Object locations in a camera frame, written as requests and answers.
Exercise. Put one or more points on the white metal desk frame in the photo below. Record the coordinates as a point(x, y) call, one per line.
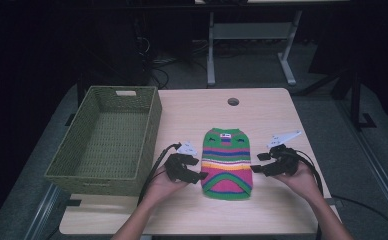
point(248, 31)

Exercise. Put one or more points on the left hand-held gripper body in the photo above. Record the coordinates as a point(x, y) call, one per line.
point(177, 165)

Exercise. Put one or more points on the person's left hand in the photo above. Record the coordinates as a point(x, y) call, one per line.
point(163, 186)

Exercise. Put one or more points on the person's right hand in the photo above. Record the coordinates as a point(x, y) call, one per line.
point(300, 183)

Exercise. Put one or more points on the green woven basket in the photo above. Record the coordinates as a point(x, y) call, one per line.
point(110, 143)

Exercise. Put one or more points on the striped knit pet sweater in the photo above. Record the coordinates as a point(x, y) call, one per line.
point(227, 165)

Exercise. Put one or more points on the black metal stand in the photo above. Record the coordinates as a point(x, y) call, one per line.
point(357, 100)

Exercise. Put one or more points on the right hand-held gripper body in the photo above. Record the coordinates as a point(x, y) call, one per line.
point(283, 156)

